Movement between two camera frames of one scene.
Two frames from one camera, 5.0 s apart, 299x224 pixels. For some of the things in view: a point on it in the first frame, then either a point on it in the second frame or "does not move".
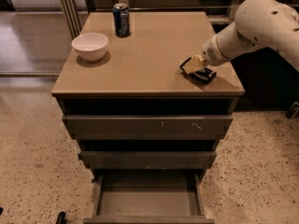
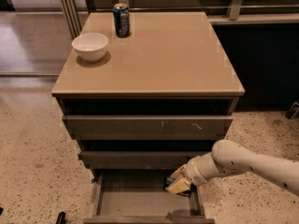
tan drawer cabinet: x=148 y=115 does not move
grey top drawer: x=149 y=127 does not move
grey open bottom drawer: x=148 y=197 does not move
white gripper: x=209 y=54 -> x=194 y=171
